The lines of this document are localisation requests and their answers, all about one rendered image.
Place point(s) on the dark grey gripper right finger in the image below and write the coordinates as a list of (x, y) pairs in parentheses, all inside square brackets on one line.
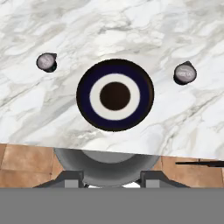
[(153, 177)]

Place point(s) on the black yogurt container, silver lid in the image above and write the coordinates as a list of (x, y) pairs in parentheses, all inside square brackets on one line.
[(46, 62), (185, 73)]

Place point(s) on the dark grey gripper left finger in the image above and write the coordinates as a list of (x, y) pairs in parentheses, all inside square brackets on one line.
[(71, 177)]

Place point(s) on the dark blue and white plate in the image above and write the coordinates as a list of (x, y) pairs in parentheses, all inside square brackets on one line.
[(115, 95)]

